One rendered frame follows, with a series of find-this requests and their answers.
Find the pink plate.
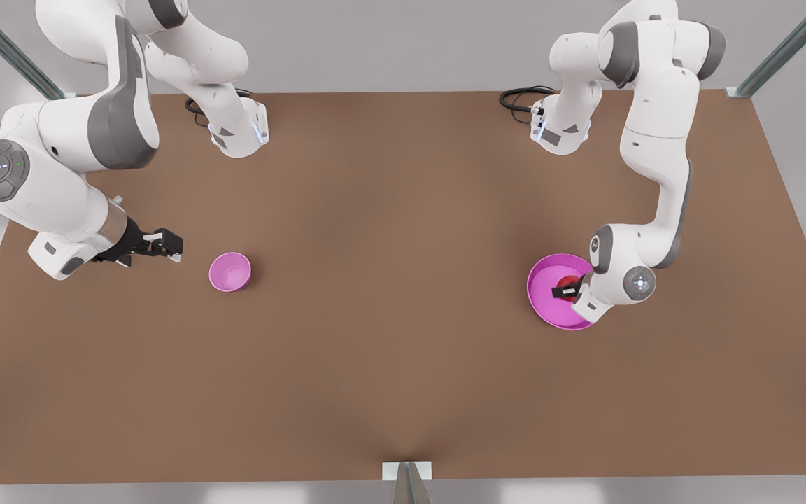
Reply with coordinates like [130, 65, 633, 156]
[527, 253, 596, 331]

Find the pink bowl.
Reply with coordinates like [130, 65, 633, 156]
[208, 252, 252, 293]

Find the black cable loop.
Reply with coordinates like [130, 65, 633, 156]
[185, 88, 254, 127]
[500, 86, 558, 125]

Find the silver frame post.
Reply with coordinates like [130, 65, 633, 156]
[383, 461, 433, 504]
[0, 0, 76, 101]
[725, 0, 806, 99]

